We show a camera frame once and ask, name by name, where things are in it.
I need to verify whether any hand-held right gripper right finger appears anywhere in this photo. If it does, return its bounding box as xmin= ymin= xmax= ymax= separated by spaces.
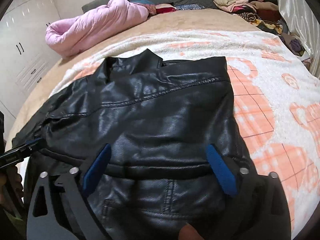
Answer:
xmin=205 ymin=144 xmax=292 ymax=240

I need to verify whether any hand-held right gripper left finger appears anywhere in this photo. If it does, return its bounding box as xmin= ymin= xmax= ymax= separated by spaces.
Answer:
xmin=26 ymin=144 xmax=112 ymax=240

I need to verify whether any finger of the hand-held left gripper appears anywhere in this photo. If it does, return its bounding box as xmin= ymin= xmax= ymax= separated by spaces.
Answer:
xmin=0 ymin=139 xmax=43 ymax=168

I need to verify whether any black leather jacket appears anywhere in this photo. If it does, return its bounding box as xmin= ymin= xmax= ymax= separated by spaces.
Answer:
xmin=11 ymin=49 xmax=258 ymax=240

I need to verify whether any pile of folded clothes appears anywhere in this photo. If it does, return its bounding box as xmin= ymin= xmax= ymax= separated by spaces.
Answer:
xmin=210 ymin=0 xmax=313 ymax=58

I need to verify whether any person's left hand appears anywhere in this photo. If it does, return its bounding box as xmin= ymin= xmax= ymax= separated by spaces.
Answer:
xmin=0 ymin=173 xmax=23 ymax=205

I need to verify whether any person's right hand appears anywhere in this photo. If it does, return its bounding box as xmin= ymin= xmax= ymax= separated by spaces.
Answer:
xmin=179 ymin=224 xmax=203 ymax=240

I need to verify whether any white and orange printed blanket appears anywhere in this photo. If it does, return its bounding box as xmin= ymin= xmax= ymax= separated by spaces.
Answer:
xmin=47 ymin=29 xmax=320 ymax=240

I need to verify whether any white wardrobe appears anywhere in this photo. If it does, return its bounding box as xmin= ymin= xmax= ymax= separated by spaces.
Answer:
xmin=0 ymin=0 xmax=63 ymax=130

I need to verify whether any pink quilt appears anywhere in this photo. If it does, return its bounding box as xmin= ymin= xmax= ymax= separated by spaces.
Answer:
xmin=45 ymin=0 xmax=150 ymax=57

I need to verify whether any bed with tan sheet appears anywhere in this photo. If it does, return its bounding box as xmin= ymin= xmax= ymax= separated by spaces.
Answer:
xmin=5 ymin=7 xmax=265 ymax=150

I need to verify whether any blue patterned cloth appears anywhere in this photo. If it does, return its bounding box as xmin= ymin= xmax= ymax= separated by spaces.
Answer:
xmin=174 ymin=4 xmax=205 ymax=11

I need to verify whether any red cloth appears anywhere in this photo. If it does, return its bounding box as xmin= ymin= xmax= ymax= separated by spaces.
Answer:
xmin=155 ymin=4 xmax=177 ymax=15

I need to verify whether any teal cloth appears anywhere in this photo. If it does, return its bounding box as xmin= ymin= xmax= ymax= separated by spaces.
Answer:
xmin=130 ymin=0 xmax=157 ymax=7

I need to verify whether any white satin curtain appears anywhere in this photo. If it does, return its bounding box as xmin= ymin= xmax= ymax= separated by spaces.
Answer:
xmin=276 ymin=0 xmax=320 ymax=75

